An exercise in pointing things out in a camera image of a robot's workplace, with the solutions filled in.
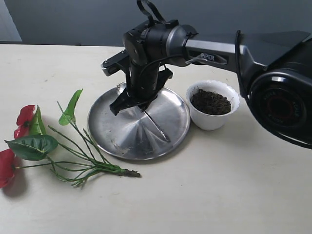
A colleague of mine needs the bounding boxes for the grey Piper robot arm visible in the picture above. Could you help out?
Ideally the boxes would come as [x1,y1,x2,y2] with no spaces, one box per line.
[102,20,312,149]

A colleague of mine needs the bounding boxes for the white bowl with soil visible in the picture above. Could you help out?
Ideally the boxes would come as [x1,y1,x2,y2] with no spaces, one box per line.
[186,80,240,131]

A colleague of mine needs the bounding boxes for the small steel spoon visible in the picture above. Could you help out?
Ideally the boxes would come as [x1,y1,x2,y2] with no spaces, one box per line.
[116,82,171,142]

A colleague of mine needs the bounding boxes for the artificial red anthurium flowers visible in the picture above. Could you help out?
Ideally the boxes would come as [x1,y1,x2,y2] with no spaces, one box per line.
[0,88,142,189]

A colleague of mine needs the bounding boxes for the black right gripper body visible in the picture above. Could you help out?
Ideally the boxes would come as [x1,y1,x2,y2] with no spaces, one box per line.
[122,62,173,105]

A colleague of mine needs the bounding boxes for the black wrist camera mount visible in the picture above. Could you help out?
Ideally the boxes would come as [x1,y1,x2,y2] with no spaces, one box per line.
[101,50,130,76]

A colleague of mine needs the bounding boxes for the dark soil in pot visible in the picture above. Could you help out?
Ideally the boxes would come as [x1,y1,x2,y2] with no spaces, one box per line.
[190,89,232,116]

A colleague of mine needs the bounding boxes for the round steel plate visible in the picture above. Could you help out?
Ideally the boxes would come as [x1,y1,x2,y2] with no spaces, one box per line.
[88,87,191,161]

